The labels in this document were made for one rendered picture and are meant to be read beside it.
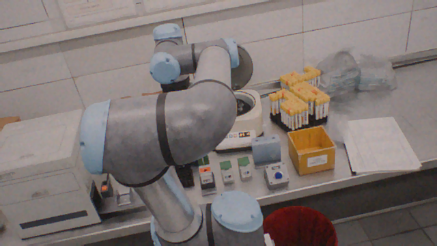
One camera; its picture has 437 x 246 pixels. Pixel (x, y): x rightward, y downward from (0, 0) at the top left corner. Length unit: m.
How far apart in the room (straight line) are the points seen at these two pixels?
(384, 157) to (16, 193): 1.22
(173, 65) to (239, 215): 0.38
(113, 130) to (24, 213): 0.84
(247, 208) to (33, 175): 0.67
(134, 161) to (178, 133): 0.08
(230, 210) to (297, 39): 1.07
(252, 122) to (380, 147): 0.48
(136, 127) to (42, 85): 1.28
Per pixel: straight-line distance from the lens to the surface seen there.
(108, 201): 1.38
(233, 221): 0.89
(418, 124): 1.66
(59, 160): 1.21
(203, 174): 1.31
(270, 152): 1.39
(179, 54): 0.94
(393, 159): 1.45
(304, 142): 1.45
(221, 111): 0.58
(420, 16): 2.05
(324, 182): 1.35
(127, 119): 0.57
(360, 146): 1.48
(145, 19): 1.61
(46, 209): 1.35
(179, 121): 0.55
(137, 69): 1.73
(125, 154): 0.58
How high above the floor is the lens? 1.81
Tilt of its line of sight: 35 degrees down
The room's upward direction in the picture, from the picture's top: 10 degrees counter-clockwise
